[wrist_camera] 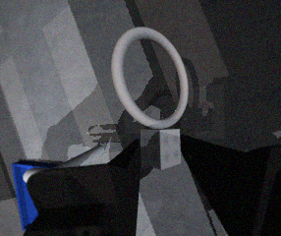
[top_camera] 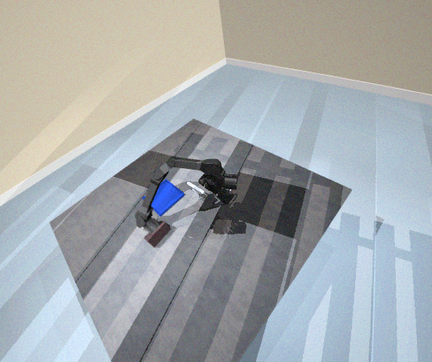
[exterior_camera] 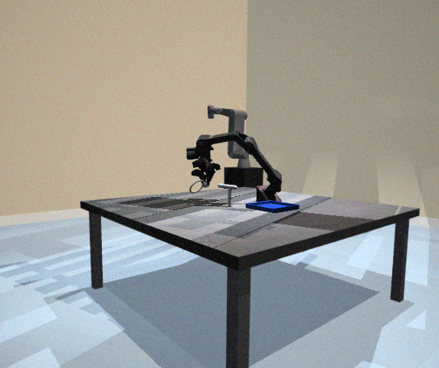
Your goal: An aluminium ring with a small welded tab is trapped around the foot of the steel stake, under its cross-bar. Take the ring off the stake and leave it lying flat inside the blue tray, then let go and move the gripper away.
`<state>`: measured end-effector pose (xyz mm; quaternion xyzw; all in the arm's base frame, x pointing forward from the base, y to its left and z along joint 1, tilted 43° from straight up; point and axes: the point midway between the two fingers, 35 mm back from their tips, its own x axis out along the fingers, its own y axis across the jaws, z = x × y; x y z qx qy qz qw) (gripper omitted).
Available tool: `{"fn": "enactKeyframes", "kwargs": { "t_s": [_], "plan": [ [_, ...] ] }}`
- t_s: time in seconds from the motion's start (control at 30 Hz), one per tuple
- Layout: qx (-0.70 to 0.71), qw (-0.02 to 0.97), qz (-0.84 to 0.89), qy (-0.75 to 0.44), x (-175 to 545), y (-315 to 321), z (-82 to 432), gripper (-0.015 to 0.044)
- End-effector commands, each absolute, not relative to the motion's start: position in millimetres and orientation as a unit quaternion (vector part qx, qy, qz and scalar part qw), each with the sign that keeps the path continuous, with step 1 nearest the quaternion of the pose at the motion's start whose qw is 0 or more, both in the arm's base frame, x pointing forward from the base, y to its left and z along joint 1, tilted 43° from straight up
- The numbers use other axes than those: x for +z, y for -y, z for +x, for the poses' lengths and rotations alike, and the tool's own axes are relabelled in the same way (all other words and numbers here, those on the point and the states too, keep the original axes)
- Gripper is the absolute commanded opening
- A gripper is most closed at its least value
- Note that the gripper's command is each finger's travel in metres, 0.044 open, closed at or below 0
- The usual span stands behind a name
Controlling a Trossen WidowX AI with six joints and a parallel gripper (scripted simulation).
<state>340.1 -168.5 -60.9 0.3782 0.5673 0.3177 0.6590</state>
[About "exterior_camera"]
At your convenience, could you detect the blue tray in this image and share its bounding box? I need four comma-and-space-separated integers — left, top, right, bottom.
246, 200, 300, 213

